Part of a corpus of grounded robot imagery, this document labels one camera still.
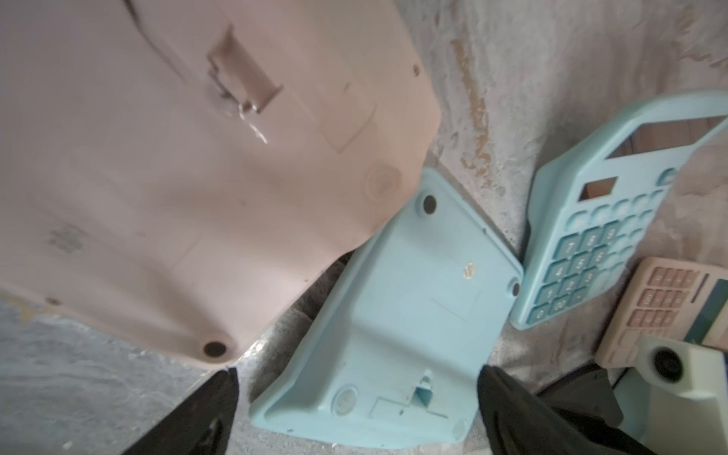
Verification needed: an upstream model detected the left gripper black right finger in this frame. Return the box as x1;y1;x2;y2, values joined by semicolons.
477;366;652;454

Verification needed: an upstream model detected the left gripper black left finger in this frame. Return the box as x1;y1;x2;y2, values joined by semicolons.
124;368;239;455

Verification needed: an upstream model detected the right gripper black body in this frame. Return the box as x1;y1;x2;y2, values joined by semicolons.
537;363;624;427

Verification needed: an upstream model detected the teal calculator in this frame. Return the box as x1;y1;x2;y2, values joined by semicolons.
510;90;727;331
249;168;523;449

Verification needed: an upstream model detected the pale pink calculator back left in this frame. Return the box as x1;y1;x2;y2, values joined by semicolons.
1;1;441;369

